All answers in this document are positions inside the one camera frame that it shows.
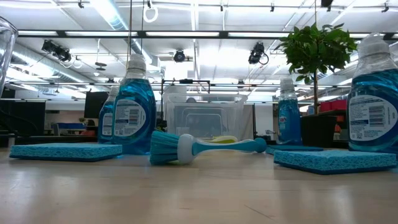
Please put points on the blue dish brush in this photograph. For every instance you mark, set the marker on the blue dish brush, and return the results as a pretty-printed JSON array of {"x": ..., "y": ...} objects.
[{"x": 202, "y": 147}]

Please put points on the yellow-green dish brush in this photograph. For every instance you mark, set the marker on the yellow-green dish brush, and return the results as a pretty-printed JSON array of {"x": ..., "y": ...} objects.
[{"x": 222, "y": 139}]

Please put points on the water bottle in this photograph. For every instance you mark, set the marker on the water bottle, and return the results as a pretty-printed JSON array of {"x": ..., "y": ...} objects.
[
  {"x": 133, "y": 102},
  {"x": 373, "y": 109}
]

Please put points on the blue dish soap bottle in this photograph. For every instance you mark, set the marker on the blue dish soap bottle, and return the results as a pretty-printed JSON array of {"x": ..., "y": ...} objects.
[
  {"x": 289, "y": 121},
  {"x": 106, "y": 124}
]

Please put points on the dark blue sponge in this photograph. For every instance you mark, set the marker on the dark blue sponge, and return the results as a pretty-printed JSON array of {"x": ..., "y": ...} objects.
[{"x": 295, "y": 148}]

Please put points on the light blue sponge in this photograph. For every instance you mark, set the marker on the light blue sponge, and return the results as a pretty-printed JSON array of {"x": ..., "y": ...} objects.
[
  {"x": 65, "y": 152},
  {"x": 334, "y": 160}
]

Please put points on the clear deep plastic bin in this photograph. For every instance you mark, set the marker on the clear deep plastic bin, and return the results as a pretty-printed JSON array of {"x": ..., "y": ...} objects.
[{"x": 205, "y": 118}]

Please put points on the black monitor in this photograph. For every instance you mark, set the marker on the black monitor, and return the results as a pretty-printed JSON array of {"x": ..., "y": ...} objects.
[{"x": 94, "y": 104}]

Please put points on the black plant pot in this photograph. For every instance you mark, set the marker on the black plant pot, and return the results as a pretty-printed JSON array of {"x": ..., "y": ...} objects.
[{"x": 318, "y": 130}]

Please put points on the green leafy plant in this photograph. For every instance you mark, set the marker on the green leafy plant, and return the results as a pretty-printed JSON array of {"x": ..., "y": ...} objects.
[{"x": 317, "y": 46}]

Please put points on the red storage box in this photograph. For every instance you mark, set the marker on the red storage box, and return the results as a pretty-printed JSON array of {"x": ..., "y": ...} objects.
[{"x": 334, "y": 105}]

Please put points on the black partition screen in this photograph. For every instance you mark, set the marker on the black partition screen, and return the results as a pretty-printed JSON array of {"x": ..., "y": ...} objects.
[{"x": 23, "y": 118}]

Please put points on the clear shallow plastic tray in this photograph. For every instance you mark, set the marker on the clear shallow plastic tray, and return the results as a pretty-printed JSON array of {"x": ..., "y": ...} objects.
[{"x": 6, "y": 46}]

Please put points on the distant black metal frame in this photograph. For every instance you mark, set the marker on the distant black metal frame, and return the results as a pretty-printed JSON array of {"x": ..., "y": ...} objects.
[{"x": 186, "y": 81}]

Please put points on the black overhead camera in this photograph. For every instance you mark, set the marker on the black overhead camera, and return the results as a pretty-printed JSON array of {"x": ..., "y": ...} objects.
[
  {"x": 57, "y": 51},
  {"x": 179, "y": 56},
  {"x": 256, "y": 53}
]

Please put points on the black overhead frame bar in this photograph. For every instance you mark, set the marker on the black overhead frame bar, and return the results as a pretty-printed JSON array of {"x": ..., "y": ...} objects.
[{"x": 223, "y": 34}]

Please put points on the black aluminium table frame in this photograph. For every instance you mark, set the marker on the black aluminium table frame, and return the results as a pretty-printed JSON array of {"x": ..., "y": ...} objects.
[{"x": 56, "y": 140}]

